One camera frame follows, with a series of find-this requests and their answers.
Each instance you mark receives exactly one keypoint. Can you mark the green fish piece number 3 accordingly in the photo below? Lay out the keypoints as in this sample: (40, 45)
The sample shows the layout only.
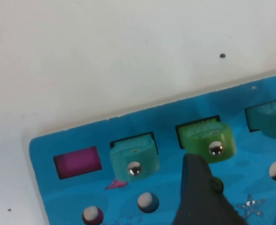
(198, 143)

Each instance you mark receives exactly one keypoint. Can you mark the colourful wooden puzzle board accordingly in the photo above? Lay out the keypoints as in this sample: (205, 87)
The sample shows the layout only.
(81, 187)

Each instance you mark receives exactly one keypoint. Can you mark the teal fish piece number 4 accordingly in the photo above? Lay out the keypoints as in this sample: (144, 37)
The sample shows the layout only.
(273, 126)

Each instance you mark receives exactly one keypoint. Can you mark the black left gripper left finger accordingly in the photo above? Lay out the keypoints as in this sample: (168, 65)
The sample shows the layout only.
(198, 199)

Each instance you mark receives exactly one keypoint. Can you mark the teal fish piece number 2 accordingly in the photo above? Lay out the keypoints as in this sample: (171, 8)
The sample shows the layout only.
(121, 161)

